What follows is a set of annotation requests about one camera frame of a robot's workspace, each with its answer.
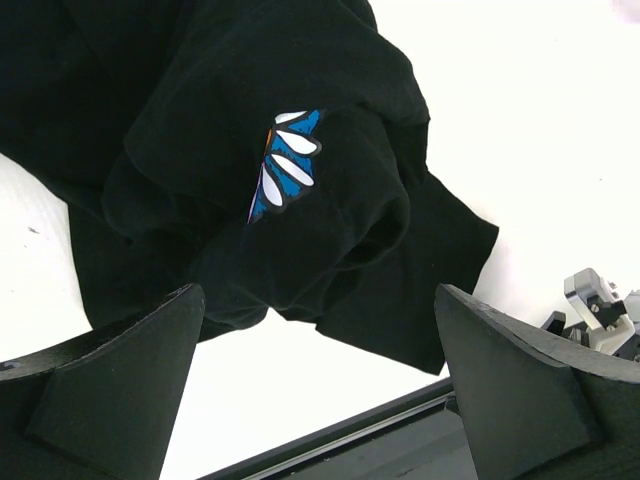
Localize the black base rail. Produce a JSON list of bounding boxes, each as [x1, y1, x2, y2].
[[205, 378, 478, 480]]

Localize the black t-shirt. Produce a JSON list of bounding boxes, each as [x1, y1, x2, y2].
[[1, 1, 498, 374]]

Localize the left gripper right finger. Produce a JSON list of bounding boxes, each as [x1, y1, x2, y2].
[[435, 285, 639, 479]]

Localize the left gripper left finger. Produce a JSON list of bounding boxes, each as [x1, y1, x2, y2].
[[1, 285, 205, 479]]

